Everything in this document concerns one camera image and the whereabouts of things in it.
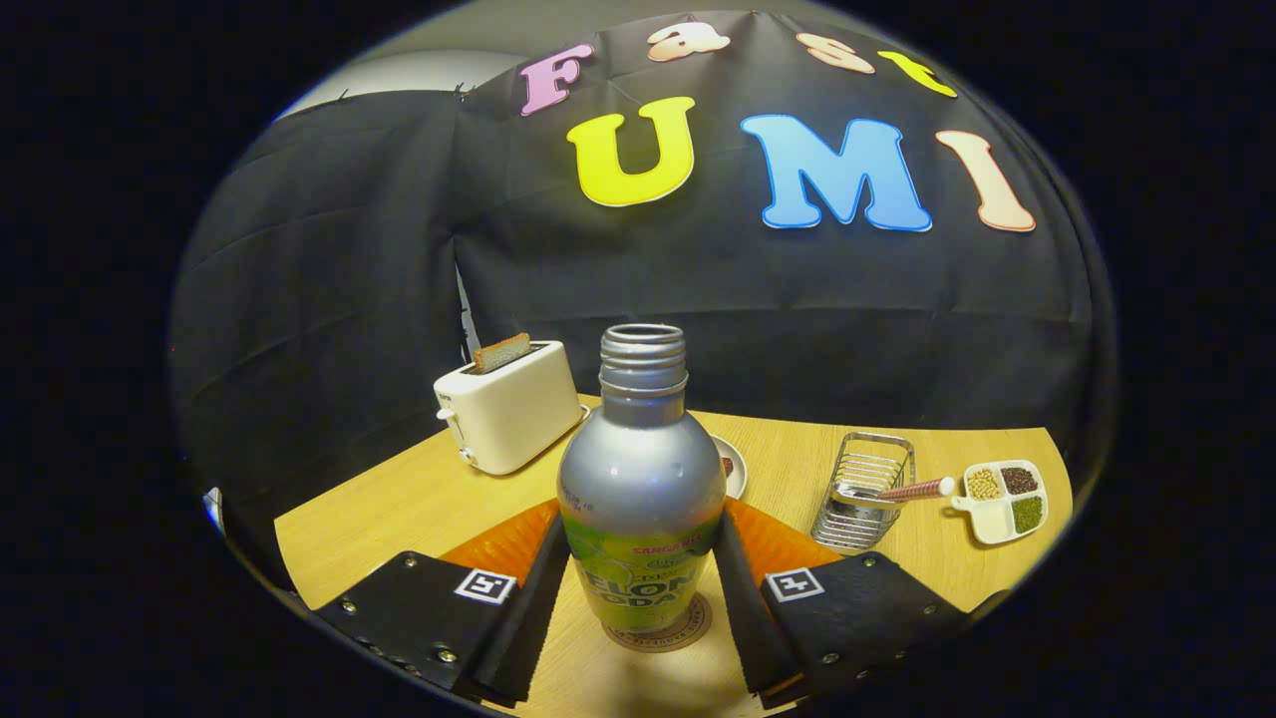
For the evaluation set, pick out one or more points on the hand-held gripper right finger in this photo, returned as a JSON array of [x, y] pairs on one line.
[[743, 618]]

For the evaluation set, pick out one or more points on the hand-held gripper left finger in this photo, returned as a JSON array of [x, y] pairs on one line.
[[528, 618]]

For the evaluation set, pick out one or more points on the round cork coaster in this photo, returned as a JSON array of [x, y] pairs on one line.
[[691, 628]]

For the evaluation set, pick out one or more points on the silver bottle with green label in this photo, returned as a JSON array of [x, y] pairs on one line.
[[643, 469]]

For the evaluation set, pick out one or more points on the grey round plate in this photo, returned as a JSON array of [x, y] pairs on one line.
[[738, 474]]

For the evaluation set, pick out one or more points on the wooden table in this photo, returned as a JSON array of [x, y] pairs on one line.
[[419, 509]]

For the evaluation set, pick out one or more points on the white toaster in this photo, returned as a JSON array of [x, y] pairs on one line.
[[513, 414]]

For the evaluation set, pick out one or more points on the toast slice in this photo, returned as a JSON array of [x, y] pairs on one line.
[[501, 352]]

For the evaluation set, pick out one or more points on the white divided dish of beans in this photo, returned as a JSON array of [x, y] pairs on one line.
[[992, 519]]

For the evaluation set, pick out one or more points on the black backdrop cloth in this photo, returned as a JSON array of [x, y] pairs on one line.
[[698, 289]]

